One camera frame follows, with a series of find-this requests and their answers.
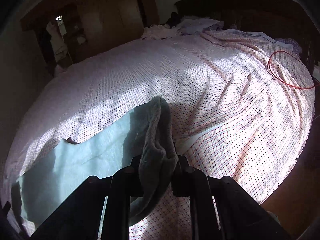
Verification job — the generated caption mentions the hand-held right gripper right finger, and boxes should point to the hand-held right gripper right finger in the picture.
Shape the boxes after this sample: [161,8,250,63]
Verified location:
[170,155,292,240]

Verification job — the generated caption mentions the pink checked bedspread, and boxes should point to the pink checked bedspread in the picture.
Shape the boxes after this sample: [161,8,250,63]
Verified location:
[0,34,315,240]

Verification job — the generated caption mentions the pink folded quilt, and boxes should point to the pink folded quilt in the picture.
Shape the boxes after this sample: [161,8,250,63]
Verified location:
[200,29,293,53]

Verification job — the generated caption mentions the pile of pink clothes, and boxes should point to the pile of pink clothes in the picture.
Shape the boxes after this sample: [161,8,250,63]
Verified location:
[141,24,180,40]

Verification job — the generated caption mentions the purple frilled pillow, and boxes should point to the purple frilled pillow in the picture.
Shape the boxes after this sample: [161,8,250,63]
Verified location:
[274,37,302,54]

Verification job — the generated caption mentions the pale hanging jacket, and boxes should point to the pale hanging jacket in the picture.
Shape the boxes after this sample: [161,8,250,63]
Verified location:
[46,21,69,62]

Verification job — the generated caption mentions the red cable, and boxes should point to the red cable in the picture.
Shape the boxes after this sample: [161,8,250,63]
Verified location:
[267,50,317,90]

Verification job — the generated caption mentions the brown wooden wardrobe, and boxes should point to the brown wooden wardrobe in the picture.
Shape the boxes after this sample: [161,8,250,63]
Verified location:
[20,0,160,65]

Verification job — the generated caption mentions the dark wooden headboard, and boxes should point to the dark wooden headboard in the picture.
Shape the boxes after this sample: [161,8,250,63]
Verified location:
[174,0,320,75]

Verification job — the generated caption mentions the dark clothes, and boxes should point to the dark clothes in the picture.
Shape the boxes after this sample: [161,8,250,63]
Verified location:
[164,12,184,29]

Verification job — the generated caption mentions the light purple pillow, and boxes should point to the light purple pillow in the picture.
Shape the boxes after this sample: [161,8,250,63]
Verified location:
[176,16,224,35]

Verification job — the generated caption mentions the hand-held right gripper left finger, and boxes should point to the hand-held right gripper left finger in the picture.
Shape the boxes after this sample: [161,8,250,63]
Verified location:
[30,155,145,240]

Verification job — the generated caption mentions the light blue-grey pants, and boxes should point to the light blue-grey pants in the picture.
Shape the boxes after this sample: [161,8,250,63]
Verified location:
[11,95,179,230]

